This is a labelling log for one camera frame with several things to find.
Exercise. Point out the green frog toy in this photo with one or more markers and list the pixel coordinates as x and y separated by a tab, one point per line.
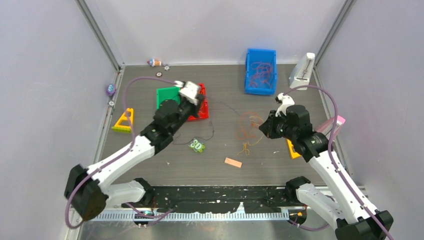
197	146

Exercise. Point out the yellow triangle toy right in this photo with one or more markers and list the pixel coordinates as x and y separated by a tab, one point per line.
292	153

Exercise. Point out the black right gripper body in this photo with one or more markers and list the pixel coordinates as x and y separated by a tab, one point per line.
280	127

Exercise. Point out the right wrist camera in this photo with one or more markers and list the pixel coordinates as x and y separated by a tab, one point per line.
285	101

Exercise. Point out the yellow triangle toy left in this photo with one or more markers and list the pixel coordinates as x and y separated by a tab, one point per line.
123	123

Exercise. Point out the blue plastic bin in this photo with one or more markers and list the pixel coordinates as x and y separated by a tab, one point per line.
261	75

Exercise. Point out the red plastic bin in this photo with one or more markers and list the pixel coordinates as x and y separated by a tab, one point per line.
203	112

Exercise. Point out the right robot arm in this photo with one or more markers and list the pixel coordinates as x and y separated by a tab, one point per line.
349	212

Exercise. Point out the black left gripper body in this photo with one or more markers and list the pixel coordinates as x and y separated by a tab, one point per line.
187	109

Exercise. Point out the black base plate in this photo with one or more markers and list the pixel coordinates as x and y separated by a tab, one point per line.
220	199

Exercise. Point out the small clown figurine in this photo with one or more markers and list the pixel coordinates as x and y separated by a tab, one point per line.
154	62

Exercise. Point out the yellow triangle toy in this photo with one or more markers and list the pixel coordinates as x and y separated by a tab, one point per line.
292	153
123	123

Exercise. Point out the green plastic bin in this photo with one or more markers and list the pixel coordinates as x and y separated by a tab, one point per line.
167	93

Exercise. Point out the wooden block front centre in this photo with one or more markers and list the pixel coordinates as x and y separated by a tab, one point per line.
232	162

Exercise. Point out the white metronome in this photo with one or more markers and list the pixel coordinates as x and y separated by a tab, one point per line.
302	72

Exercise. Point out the pink metronome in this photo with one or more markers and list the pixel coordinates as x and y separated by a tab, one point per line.
326	127

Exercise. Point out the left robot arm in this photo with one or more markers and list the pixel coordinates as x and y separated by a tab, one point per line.
90	189

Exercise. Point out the purple round toy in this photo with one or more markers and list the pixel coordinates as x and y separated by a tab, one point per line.
110	90

